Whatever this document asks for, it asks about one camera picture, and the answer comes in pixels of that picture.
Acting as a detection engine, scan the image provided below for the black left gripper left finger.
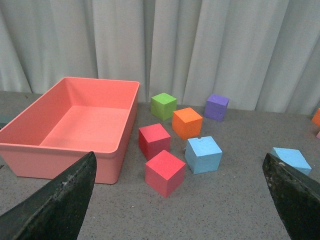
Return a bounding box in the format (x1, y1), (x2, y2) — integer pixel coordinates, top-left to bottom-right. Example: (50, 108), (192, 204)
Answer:
(0, 151), (97, 240)

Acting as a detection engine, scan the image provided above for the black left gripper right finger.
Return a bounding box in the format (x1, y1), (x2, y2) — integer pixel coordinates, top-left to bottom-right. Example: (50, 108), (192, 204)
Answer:
(262, 153), (320, 240)

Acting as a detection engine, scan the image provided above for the light blue foam cube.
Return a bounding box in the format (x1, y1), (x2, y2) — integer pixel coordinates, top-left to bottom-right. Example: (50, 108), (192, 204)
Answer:
(270, 147), (312, 176)
(184, 136), (223, 175)

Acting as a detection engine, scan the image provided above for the orange foam cube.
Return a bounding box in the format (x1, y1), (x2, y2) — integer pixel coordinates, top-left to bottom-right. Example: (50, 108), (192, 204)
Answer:
(311, 108), (320, 126)
(172, 107), (203, 140)

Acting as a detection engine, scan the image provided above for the pink plastic bin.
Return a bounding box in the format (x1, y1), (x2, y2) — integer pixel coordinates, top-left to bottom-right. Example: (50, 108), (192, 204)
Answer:
(0, 77), (140, 185)

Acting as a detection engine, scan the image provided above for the purple foam cube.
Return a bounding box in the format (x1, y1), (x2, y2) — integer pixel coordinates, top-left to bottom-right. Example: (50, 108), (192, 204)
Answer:
(204, 94), (230, 122)

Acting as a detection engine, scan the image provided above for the dark red foam cube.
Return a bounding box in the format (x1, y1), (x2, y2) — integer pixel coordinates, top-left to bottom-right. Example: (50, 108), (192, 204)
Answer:
(138, 123), (171, 161)

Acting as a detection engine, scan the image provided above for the white curtain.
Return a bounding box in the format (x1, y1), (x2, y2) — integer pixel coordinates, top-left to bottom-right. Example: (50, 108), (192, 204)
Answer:
(0, 0), (320, 115)

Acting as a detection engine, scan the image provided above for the green foam cube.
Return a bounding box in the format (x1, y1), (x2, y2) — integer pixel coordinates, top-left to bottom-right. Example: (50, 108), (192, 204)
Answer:
(150, 92), (177, 121)

